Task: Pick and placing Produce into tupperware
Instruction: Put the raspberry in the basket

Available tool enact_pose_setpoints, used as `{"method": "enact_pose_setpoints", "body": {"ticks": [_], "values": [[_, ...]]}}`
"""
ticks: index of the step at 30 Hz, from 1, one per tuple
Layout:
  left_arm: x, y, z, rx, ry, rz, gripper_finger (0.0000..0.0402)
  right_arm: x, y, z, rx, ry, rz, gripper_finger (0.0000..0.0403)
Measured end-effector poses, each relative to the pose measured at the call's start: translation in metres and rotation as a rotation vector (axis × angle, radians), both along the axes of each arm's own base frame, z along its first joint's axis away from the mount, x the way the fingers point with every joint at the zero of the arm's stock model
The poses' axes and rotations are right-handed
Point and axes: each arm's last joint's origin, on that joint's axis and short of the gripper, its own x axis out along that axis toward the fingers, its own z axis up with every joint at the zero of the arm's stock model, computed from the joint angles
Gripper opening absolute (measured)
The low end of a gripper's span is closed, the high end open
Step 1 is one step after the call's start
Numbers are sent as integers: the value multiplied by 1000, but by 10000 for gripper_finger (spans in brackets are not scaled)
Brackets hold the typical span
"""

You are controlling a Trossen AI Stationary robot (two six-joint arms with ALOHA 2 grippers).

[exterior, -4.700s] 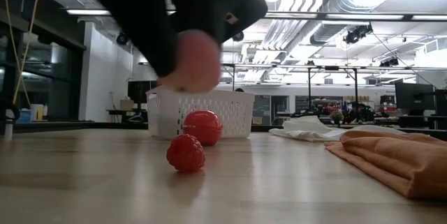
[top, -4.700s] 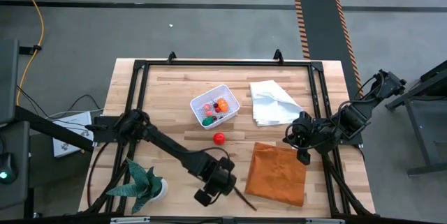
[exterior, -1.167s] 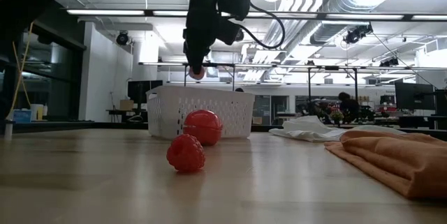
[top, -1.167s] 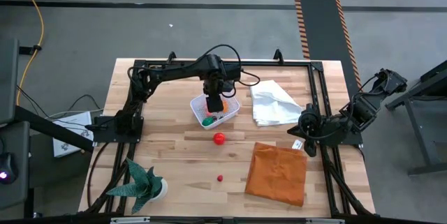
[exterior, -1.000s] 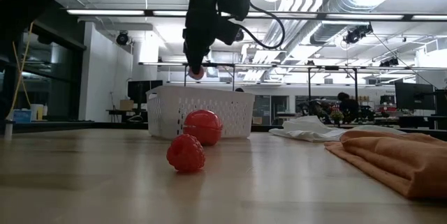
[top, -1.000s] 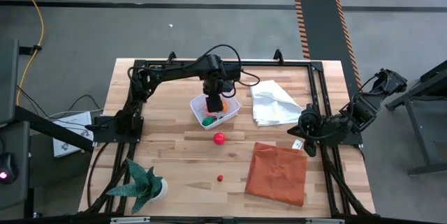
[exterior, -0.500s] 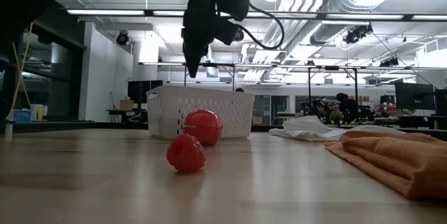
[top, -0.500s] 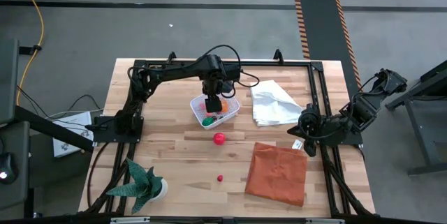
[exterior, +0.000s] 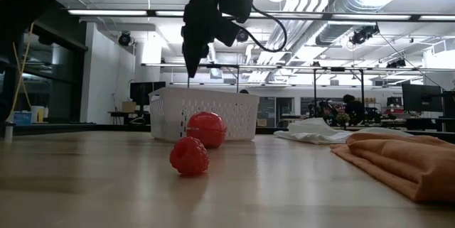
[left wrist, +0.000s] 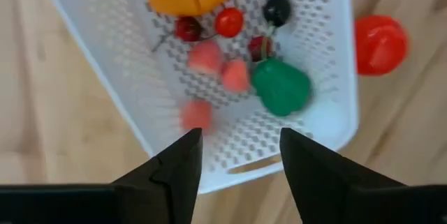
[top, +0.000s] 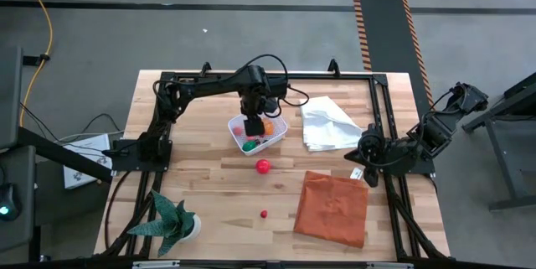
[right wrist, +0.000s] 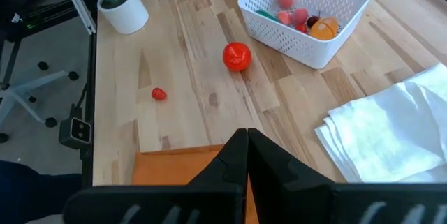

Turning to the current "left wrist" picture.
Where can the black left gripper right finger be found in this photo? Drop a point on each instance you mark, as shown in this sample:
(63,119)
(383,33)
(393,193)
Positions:
(328,196)

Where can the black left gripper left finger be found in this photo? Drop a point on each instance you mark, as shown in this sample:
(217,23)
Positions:
(153,196)

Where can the green toy bell pepper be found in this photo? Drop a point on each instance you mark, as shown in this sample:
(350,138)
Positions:
(281,86)

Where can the red toy tomato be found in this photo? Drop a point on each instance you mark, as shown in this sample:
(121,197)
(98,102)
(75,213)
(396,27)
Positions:
(380,44)

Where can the dark red toy cherry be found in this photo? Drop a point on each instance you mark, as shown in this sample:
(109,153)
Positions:
(188,28)
(260,47)

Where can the bright red toy cherry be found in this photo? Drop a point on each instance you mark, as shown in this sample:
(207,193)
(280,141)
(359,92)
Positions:
(228,22)

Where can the black toy cherry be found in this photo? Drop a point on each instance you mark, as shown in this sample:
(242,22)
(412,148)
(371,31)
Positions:
(277,10)

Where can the white perforated plastic basket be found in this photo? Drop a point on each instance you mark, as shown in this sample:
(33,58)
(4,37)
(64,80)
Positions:
(139,77)

